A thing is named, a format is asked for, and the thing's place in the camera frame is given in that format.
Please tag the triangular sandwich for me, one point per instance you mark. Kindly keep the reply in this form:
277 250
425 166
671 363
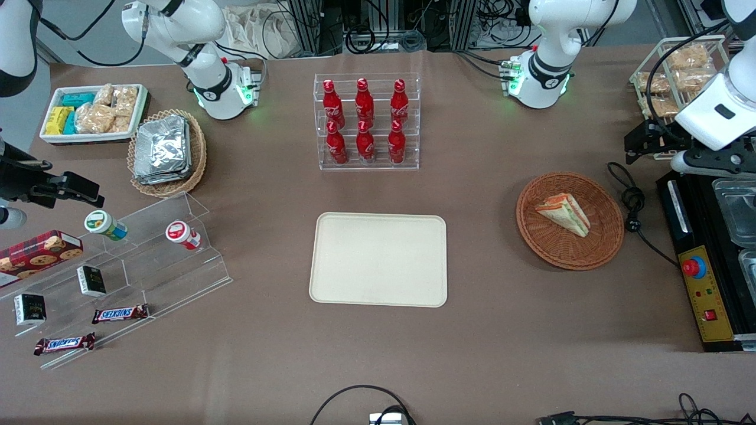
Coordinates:
567 212

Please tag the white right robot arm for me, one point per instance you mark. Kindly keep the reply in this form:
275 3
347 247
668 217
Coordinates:
177 29

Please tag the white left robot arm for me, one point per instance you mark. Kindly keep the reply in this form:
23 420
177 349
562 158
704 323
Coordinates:
552 35

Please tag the white rectangular snack tray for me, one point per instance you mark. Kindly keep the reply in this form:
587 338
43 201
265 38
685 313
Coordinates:
88 137

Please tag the oval tan wicker basket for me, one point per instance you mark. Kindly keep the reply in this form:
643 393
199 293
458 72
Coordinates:
198 147

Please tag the round brown wicker basket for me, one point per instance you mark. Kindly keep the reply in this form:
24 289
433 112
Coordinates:
555 248

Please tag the beige plastic tray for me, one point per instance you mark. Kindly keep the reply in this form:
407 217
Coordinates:
378 260

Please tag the bagged fried snack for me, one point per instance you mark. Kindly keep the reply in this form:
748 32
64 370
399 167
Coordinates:
664 107
694 81
657 84
688 57

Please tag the green lid cup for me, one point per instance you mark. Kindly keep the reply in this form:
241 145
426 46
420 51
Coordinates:
101 223

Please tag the steel food pan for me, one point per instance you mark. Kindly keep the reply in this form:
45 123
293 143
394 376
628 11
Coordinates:
749 271
738 212

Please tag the yellow snack pack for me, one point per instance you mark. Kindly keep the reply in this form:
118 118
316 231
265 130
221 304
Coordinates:
58 120

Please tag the teal snack pack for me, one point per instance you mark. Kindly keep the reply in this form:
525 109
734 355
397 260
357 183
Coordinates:
70 124
78 100

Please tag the red tartan cookie box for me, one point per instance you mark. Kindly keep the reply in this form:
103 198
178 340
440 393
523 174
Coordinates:
35 255

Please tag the clear rice cracker bag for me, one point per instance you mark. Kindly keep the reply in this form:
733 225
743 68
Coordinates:
126 100
104 94
123 124
94 119

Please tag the silver foil pack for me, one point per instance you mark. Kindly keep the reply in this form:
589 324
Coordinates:
160 144
165 179

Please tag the small black box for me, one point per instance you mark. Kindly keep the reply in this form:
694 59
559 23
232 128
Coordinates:
29 310
91 281

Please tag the red lid cup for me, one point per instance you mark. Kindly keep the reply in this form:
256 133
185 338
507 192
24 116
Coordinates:
179 232

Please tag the clear acrylic stepped display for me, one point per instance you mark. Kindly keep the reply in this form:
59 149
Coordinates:
165 277

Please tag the Snickers bar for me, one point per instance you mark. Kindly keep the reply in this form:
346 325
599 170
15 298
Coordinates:
120 314
65 343

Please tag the black appliance yellow panel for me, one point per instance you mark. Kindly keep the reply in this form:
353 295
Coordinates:
709 295

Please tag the beige cloth bag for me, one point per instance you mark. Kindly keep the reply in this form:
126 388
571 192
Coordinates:
260 32

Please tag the red cola bottle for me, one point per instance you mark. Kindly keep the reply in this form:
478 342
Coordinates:
364 105
365 147
332 106
337 149
400 105
397 146

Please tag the clear acrylic bottle rack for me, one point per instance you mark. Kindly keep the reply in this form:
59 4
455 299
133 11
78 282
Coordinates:
378 167

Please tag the small silver device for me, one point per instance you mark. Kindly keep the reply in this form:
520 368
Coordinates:
387 419

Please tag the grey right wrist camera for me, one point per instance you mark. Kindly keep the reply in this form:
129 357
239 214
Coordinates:
10 218

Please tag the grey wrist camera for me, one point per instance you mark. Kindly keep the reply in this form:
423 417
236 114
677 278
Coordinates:
10 218
685 162

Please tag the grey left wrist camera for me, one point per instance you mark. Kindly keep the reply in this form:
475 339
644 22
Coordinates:
685 162

